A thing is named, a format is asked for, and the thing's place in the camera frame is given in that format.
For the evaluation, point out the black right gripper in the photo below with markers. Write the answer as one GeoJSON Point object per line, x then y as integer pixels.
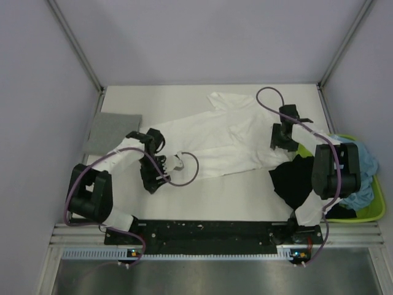
{"type": "Point", "coordinates": [290, 146]}

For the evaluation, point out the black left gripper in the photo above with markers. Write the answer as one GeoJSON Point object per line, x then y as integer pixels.
{"type": "Point", "coordinates": [150, 180]}

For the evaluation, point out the white daisy print t shirt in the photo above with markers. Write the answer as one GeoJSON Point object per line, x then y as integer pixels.
{"type": "Point", "coordinates": [233, 138]}

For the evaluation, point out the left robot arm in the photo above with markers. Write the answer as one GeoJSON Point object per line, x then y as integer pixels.
{"type": "Point", "coordinates": [91, 189]}

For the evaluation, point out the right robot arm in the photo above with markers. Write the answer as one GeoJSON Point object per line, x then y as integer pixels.
{"type": "Point", "coordinates": [335, 174]}

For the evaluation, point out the black t shirt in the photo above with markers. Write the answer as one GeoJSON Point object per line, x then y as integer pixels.
{"type": "Point", "coordinates": [292, 180]}

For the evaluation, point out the folded grey t shirt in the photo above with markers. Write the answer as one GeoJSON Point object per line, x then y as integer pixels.
{"type": "Point", "coordinates": [108, 131]}

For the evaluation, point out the light blue t shirt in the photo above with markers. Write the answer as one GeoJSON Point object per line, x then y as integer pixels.
{"type": "Point", "coordinates": [368, 168]}

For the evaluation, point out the green plastic basket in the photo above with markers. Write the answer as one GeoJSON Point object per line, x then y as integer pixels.
{"type": "Point", "coordinates": [373, 212]}

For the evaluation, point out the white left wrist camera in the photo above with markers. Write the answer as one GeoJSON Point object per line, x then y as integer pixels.
{"type": "Point", "coordinates": [173, 163]}

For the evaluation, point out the aluminium front frame rail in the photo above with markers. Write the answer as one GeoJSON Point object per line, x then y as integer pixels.
{"type": "Point", "coordinates": [333, 235]}

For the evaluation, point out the right aluminium corner post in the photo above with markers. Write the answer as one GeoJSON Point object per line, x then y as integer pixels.
{"type": "Point", "coordinates": [350, 34]}

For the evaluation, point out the aluminium corner post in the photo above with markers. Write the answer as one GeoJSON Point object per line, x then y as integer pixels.
{"type": "Point", "coordinates": [60, 18]}
{"type": "Point", "coordinates": [350, 34]}

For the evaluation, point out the grey slotted cable duct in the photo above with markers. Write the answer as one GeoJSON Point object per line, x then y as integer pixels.
{"type": "Point", "coordinates": [123, 254]}

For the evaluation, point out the left aluminium corner post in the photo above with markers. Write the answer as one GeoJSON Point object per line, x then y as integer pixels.
{"type": "Point", "coordinates": [60, 18]}

